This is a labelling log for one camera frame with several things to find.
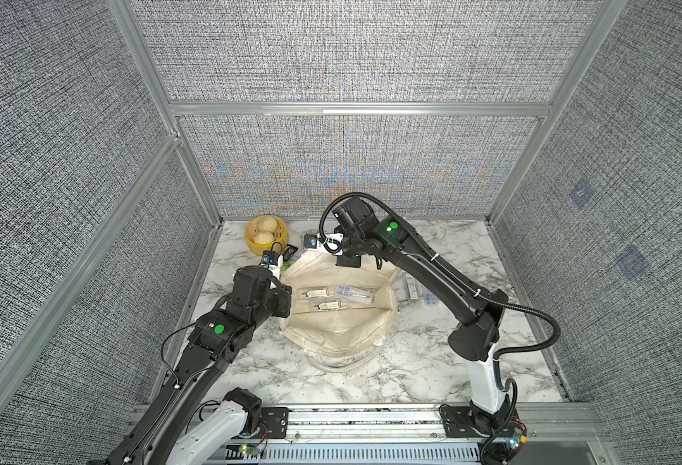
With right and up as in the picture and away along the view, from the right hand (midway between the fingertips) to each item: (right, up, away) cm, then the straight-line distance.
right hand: (337, 235), depth 77 cm
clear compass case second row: (-6, -19, +18) cm, 26 cm away
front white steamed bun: (-27, 0, +29) cm, 40 cm away
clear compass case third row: (-2, -22, +16) cm, 27 cm away
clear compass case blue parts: (+6, -19, +18) cm, 27 cm away
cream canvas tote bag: (+1, -25, +12) cm, 28 cm away
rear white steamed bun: (-26, +5, +33) cm, 42 cm away
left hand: (-12, -13, -5) cm, 18 cm away
